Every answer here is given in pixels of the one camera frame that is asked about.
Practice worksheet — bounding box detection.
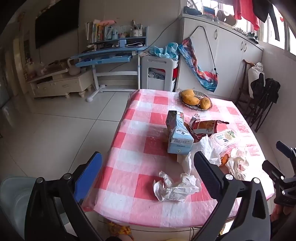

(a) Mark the pink checkered tablecloth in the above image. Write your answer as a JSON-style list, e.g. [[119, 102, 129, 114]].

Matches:
[[82, 88, 276, 229]]

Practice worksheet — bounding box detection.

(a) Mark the colourful hanging bag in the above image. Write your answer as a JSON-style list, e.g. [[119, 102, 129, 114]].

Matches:
[[178, 37, 218, 92]]

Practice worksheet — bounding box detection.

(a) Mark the black wall television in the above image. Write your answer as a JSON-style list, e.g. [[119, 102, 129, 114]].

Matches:
[[35, 0, 80, 48]]

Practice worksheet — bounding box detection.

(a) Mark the row of books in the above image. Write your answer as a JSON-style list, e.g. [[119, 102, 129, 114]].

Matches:
[[85, 22, 113, 45]]

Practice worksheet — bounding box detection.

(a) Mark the white plastic bag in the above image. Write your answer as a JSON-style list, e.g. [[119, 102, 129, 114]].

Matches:
[[177, 136, 250, 180]]

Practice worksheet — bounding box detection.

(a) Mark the white tissue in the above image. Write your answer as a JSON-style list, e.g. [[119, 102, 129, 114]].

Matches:
[[153, 171, 202, 202]]

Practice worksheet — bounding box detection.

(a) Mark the cream TV cabinet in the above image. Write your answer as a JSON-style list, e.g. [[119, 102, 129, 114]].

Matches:
[[27, 69, 93, 98]]

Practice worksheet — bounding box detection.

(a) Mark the blue study desk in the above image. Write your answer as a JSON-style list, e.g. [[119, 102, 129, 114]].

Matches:
[[68, 27, 149, 102]]

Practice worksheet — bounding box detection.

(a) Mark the white cabinet row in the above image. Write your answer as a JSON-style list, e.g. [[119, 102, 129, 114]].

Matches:
[[176, 14, 263, 100]]

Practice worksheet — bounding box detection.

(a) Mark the pink kettlebell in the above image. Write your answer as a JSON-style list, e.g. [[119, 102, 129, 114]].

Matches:
[[67, 58, 81, 76]]

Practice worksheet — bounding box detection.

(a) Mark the colourful slipper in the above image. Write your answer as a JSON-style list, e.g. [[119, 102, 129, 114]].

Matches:
[[107, 221, 133, 239]]

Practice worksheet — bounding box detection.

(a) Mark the yellow mango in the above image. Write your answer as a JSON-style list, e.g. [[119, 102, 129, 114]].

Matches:
[[199, 97, 212, 110], [180, 89, 195, 97], [182, 95, 200, 106]]

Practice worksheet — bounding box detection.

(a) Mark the black folding chair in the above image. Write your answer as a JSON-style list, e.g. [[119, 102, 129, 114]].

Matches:
[[235, 60, 280, 132]]

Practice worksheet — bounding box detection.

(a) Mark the red hanging garment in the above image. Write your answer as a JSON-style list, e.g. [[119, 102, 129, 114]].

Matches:
[[233, 0, 260, 31]]

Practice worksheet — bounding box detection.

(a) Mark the yellow mango right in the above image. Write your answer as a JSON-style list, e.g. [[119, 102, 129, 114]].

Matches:
[[199, 97, 212, 110]]

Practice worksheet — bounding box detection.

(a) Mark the yellow mango left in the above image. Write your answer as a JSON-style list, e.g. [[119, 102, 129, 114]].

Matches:
[[180, 89, 195, 97]]

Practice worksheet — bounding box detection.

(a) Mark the yellow mango middle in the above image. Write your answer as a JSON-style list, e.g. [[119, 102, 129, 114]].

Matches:
[[182, 95, 200, 106]]

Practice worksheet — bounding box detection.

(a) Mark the white plastic stool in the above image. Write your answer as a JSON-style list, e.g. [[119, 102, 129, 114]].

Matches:
[[140, 56, 179, 92]]

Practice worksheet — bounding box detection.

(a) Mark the woven fruit basket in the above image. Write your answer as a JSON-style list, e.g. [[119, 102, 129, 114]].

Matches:
[[179, 89, 213, 110]]

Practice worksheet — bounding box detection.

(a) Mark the light green chair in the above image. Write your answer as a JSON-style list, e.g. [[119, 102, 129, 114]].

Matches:
[[1, 177, 36, 239]]

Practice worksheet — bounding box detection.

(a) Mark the red snack bag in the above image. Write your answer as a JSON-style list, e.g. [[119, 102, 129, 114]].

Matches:
[[189, 114, 229, 143]]

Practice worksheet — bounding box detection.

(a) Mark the clear plastic fruit container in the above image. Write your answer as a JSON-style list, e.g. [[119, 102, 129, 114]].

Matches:
[[209, 128, 262, 163]]

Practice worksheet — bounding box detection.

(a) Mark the blue plastic bag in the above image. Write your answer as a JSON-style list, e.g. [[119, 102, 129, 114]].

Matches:
[[149, 42, 179, 61]]

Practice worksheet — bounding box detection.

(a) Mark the blue milk carton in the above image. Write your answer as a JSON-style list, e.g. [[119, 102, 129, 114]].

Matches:
[[166, 110, 194, 155]]

